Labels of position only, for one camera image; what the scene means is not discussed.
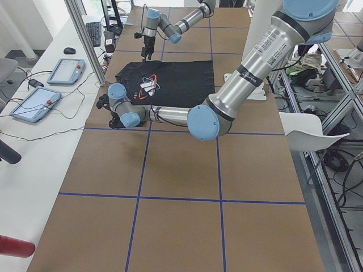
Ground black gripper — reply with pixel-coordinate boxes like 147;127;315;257
109;111;121;129
141;36;155;61

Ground black printed t-shirt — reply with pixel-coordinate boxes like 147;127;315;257
115;60;214;108

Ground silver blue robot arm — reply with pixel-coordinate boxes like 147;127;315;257
108;1;339;141
134;1;216;62

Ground black power adapter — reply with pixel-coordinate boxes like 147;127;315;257
103;31;116;53

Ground black keyboard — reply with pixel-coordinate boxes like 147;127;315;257
85;22;102;47

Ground far blue teach pendant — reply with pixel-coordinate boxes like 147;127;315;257
47;58;86;85

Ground blue teach pendant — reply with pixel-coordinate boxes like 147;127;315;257
47;58;86;85
10;86;62;123

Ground black computer mouse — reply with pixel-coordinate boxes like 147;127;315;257
64;47;77;55

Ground near blue teach pendant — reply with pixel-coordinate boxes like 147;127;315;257
10;86;62;123

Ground brown paper table cover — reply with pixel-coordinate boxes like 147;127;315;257
27;7;326;272

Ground red cylinder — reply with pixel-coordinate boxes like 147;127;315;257
1;235;36;258

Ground white plastic chair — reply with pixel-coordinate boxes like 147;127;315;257
279;112;349;152

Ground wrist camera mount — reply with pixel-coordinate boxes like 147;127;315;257
134;31;145;39
96;93;111;111

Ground aluminium frame post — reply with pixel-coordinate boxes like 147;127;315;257
64;0;105;87

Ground black pendant cable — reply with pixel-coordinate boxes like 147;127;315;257
0;70;100;142

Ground black cylinder handle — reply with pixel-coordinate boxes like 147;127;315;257
0;141;22;164

